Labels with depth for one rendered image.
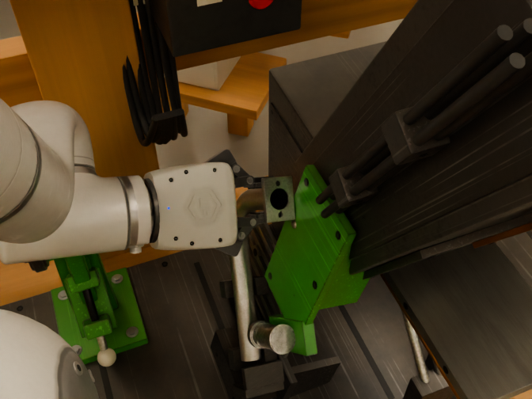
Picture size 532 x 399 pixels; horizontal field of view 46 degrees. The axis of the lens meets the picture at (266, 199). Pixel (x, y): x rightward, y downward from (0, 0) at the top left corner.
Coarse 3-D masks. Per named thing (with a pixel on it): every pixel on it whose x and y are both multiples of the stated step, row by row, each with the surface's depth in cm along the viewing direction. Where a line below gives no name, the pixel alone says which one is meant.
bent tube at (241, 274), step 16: (288, 176) 78; (256, 192) 80; (272, 192) 81; (288, 192) 78; (240, 208) 85; (256, 208) 81; (272, 208) 77; (288, 208) 78; (240, 256) 89; (240, 272) 89; (240, 288) 89; (240, 304) 89; (240, 320) 89; (256, 320) 90; (240, 336) 89; (256, 352) 89
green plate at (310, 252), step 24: (312, 168) 74; (312, 192) 74; (312, 216) 74; (336, 216) 69; (288, 240) 81; (312, 240) 75; (336, 240) 70; (288, 264) 81; (312, 264) 75; (336, 264) 71; (288, 288) 82; (312, 288) 76; (336, 288) 78; (360, 288) 80; (288, 312) 82; (312, 312) 77
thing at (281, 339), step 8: (256, 328) 85; (264, 328) 83; (272, 328) 80; (280, 328) 80; (288, 328) 80; (248, 336) 86; (256, 336) 84; (264, 336) 81; (272, 336) 79; (280, 336) 80; (288, 336) 80; (256, 344) 85; (264, 344) 82; (272, 344) 79; (280, 344) 80; (288, 344) 80; (280, 352) 80; (288, 352) 80
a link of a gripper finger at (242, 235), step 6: (246, 216) 78; (252, 216) 77; (258, 216) 77; (258, 222) 78; (264, 222) 78; (240, 228) 77; (246, 228) 77; (252, 228) 77; (240, 234) 76; (246, 234) 77; (240, 240) 77
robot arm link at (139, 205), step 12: (132, 180) 69; (132, 192) 68; (144, 192) 69; (132, 204) 68; (144, 204) 68; (132, 216) 67; (144, 216) 68; (132, 228) 68; (144, 228) 68; (132, 240) 69; (144, 240) 69; (132, 252) 70
